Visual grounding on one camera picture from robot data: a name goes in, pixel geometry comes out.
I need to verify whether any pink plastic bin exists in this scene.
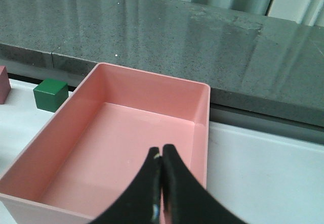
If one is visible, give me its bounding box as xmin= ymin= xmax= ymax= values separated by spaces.
xmin=1 ymin=63 xmax=211 ymax=223

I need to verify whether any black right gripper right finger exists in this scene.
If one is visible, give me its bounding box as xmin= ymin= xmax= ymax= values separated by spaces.
xmin=162 ymin=144 xmax=245 ymax=223

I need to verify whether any pink wooden cube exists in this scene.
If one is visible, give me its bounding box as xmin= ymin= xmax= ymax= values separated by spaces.
xmin=0 ymin=65 xmax=11 ymax=105

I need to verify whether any right green wooden cube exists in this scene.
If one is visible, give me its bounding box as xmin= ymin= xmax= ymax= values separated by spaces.
xmin=33 ymin=78 xmax=68 ymax=112

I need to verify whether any grey stone ledge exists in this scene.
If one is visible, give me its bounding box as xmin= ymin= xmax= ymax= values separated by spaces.
xmin=1 ymin=0 xmax=323 ymax=129

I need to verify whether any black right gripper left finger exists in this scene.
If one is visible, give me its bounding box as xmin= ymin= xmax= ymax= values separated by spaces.
xmin=91 ymin=147 xmax=161 ymax=223

